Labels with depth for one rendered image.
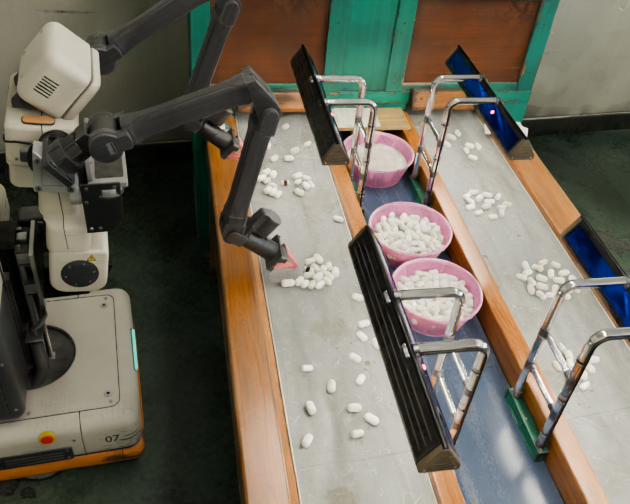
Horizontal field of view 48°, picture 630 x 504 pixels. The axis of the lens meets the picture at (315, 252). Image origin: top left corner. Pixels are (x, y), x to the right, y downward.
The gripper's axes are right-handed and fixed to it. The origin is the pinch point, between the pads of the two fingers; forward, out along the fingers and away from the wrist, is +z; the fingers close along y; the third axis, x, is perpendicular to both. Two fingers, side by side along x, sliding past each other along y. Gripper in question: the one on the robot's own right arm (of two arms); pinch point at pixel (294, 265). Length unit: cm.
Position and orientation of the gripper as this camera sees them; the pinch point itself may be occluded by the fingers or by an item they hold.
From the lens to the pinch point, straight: 207.0
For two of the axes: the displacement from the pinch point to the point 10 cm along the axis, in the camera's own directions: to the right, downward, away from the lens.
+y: -1.7, -6.6, 7.3
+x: -6.9, 6.1, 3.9
